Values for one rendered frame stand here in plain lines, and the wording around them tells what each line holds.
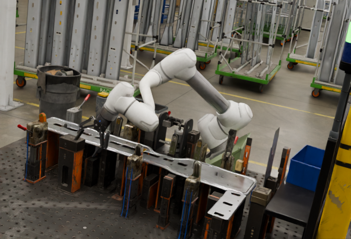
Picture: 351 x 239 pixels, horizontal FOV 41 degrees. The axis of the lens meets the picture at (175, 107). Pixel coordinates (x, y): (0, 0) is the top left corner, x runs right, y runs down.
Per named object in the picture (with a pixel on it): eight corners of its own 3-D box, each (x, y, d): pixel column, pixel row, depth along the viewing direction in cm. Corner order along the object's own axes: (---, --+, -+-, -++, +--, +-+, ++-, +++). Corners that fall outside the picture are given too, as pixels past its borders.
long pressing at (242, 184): (28, 126, 283) (28, 123, 282) (53, 117, 302) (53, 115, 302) (246, 197, 231) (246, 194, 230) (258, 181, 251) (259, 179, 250)
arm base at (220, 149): (209, 155, 339) (205, 148, 339) (235, 140, 333) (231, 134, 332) (205, 162, 322) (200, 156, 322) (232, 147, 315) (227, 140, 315)
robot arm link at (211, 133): (212, 145, 337) (196, 118, 336) (233, 133, 330) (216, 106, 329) (206, 152, 322) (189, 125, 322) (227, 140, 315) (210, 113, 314)
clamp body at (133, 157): (115, 215, 254) (121, 156, 244) (127, 206, 264) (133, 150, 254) (129, 221, 250) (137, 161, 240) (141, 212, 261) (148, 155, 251)
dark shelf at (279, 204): (263, 214, 215) (264, 208, 214) (300, 155, 294) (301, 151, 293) (311, 230, 206) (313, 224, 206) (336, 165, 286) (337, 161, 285)
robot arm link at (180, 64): (229, 123, 332) (255, 108, 323) (231, 139, 320) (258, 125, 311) (158, 55, 291) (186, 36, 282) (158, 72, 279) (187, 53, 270)
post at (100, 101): (90, 157, 321) (95, 95, 308) (96, 154, 327) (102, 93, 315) (99, 160, 318) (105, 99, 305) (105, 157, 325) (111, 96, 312)
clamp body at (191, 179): (170, 240, 238) (179, 178, 228) (179, 230, 248) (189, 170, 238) (186, 247, 235) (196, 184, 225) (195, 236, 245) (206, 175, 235)
